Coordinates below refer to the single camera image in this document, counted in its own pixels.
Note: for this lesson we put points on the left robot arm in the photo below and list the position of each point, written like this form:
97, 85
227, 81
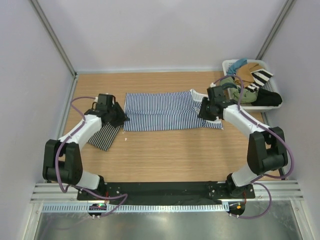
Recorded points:
98, 127

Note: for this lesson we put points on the olive green garment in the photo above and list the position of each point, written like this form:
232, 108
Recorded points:
248, 97

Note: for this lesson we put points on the black white striped tank top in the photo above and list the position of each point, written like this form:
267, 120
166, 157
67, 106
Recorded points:
104, 138

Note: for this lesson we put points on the wide black white striped garment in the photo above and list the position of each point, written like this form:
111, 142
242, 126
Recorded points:
261, 77

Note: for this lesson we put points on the left aluminium corner post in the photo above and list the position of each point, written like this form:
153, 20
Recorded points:
52, 35

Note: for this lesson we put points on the teal blue garment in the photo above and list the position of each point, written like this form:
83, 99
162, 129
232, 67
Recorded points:
232, 70

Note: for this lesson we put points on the aluminium front rail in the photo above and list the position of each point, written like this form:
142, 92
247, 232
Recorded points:
265, 190

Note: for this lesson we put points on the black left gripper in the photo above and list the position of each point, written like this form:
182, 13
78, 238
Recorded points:
122, 116

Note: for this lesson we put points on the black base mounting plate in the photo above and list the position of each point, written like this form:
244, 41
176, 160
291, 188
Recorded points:
150, 192

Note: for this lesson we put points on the tan brown garment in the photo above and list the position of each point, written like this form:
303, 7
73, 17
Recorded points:
245, 72

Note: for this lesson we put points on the right aluminium corner post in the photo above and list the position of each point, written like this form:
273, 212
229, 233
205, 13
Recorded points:
275, 29

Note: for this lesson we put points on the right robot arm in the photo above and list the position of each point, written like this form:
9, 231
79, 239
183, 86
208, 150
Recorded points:
266, 146

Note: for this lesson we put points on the perforated cable duct strip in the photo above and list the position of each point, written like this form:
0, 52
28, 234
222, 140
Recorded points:
99, 208

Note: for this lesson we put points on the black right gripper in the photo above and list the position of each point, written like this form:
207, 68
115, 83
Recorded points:
203, 114

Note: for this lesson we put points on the blue white striped tank top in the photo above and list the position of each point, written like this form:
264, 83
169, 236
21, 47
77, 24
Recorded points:
148, 112

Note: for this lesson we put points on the aluminium corner post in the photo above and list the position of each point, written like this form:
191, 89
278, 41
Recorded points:
275, 29
52, 35

